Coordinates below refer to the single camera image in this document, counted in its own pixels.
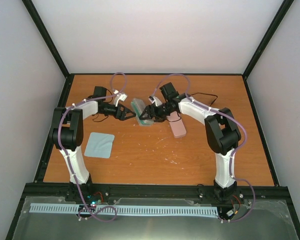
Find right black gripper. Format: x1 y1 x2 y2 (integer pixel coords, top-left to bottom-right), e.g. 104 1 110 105
138 100 171 123

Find grey glasses case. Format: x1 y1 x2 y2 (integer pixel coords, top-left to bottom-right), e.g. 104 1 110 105
130 98 154 127

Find pink glasses case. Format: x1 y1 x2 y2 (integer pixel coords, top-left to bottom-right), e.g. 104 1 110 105
166 111 187 138

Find blue cleaning cloth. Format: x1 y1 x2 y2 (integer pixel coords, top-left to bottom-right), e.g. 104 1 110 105
84 132 115 159

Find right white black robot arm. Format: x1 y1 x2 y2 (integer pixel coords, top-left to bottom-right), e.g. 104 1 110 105
139 82 242 202

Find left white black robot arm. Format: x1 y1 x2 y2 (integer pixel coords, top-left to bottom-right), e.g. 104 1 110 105
49 86 136 202

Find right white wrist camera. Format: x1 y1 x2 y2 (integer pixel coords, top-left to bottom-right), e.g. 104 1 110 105
148 95 162 107

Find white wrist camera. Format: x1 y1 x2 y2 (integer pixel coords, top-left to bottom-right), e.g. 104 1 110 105
148 95 162 107
113 89 128 107

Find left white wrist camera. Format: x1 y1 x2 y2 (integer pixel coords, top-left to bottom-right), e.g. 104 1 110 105
113 89 128 107

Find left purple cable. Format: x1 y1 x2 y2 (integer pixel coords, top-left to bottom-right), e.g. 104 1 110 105
57 72 129 223

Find purple cable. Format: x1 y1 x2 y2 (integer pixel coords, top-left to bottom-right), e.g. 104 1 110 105
57 72 129 223
152 72 256 224

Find black frame glasses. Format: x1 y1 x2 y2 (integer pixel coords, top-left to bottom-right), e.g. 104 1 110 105
191 92 218 107

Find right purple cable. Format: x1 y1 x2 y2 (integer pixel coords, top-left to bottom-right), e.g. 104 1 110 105
152 72 256 224

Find black cage frame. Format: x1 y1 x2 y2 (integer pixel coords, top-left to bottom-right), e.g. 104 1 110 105
6 0 300 240

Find blue slotted cable duct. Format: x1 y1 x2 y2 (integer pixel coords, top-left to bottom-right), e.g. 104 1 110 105
28 203 219 218

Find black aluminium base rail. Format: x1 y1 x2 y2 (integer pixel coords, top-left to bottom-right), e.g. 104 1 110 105
22 182 290 204

